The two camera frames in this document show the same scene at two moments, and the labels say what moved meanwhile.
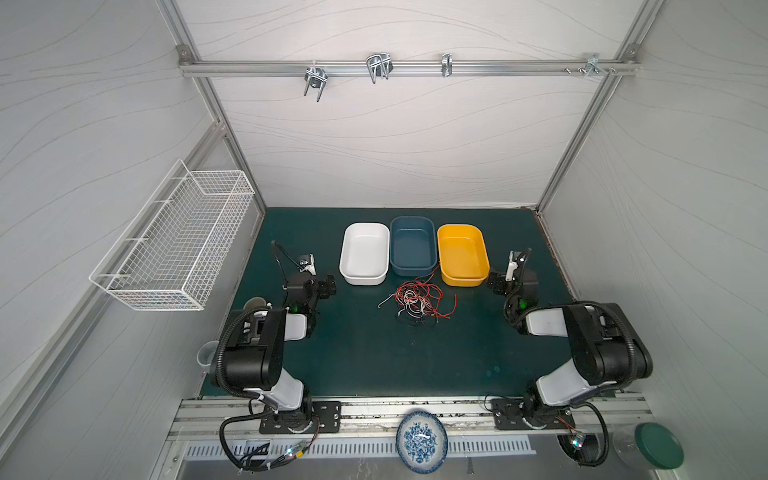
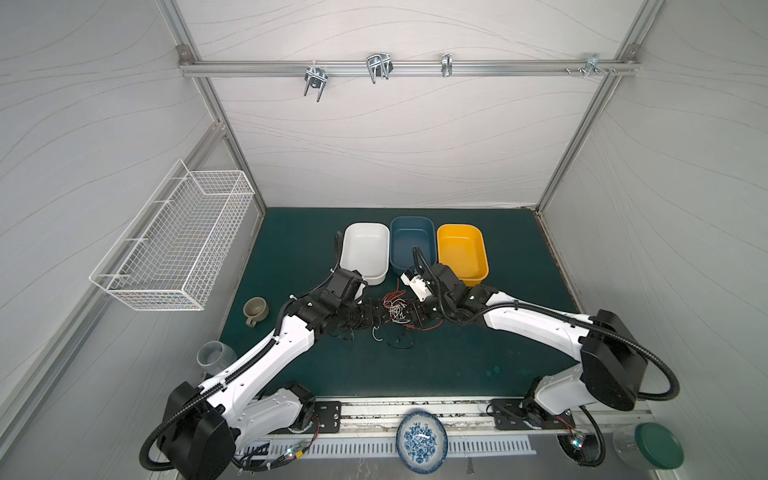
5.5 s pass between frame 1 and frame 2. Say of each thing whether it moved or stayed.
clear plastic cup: stayed
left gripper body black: moved
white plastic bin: stayed
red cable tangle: moved
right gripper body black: moved
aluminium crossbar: stayed
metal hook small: stayed
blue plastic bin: stayed
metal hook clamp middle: stayed
